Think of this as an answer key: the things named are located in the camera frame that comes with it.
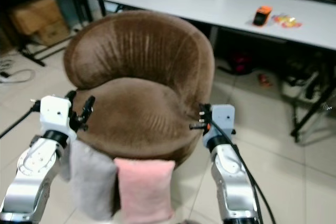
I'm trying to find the brown cardboard box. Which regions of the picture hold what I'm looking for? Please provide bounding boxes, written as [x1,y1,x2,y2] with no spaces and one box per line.
[9,0,72,47]

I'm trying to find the orange and black device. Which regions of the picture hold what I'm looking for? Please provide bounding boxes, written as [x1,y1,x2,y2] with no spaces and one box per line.
[252,5,274,27]

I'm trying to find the long white table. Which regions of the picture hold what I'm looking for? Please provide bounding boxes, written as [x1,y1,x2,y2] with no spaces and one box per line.
[87,0,336,52]

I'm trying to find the pink pillow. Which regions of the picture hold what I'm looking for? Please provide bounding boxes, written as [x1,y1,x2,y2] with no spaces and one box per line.
[114,157,176,223]

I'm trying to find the red and black object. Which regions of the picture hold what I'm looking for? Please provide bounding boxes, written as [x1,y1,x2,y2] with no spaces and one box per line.
[228,51,253,76]

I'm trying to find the brown velvet round sofa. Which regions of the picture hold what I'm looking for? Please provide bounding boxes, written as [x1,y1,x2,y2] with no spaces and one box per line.
[63,10,216,168]

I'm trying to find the black table leg frame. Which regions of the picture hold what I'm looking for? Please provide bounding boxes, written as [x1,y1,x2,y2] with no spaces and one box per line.
[289,62,336,144]

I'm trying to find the orange yellow snack packet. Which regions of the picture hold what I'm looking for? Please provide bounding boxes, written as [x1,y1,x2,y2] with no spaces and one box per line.
[272,14,304,29]

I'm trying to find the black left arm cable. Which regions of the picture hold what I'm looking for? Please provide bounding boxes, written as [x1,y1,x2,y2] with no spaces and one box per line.
[0,103,43,138]

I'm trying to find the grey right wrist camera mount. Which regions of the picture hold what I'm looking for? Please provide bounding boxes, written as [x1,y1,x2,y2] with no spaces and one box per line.
[205,104,236,146]

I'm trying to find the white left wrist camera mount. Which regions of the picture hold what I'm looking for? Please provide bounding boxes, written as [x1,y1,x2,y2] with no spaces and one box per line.
[39,95,75,142]

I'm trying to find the orange red slipper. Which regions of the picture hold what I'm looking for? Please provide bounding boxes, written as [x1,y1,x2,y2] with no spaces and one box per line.
[257,73,274,88]

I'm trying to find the white floor cable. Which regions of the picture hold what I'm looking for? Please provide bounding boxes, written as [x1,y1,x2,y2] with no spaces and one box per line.
[0,68,35,84]

